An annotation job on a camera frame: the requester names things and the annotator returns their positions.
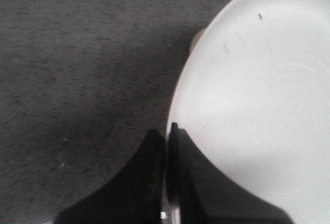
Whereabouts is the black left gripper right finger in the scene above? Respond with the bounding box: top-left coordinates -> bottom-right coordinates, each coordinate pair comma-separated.
166,123 -> 292,223

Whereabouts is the white round plate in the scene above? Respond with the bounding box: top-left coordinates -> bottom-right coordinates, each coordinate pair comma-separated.
168,0 -> 329,223

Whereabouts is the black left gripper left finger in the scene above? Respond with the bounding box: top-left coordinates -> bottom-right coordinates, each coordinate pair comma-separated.
54,130 -> 165,223

